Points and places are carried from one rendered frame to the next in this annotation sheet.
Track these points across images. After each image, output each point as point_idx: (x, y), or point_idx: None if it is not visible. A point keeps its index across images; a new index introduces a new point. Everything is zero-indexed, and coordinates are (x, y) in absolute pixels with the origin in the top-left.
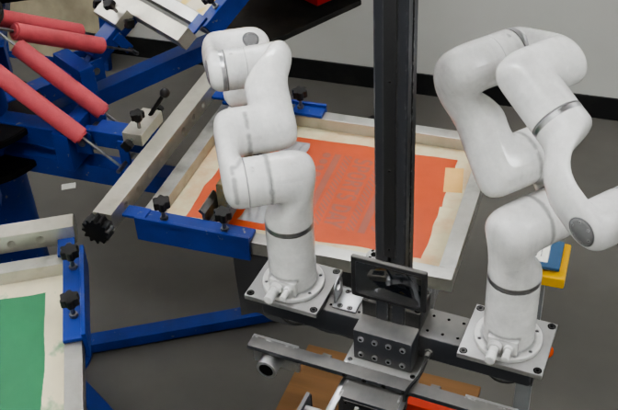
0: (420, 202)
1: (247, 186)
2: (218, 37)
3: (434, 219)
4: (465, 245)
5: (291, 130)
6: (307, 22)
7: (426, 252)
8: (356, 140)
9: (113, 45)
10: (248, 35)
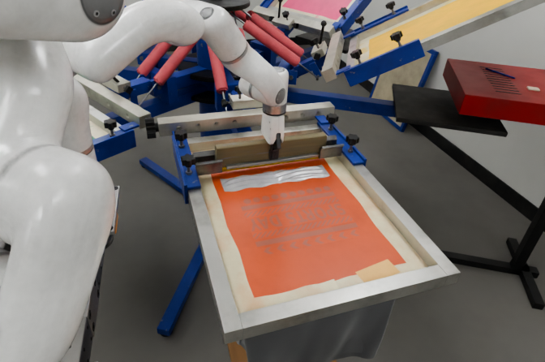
0: (326, 264)
1: None
2: (191, 2)
3: (314, 282)
4: (298, 324)
5: (86, 60)
6: (448, 123)
7: (265, 298)
8: (359, 194)
9: (309, 68)
10: (208, 9)
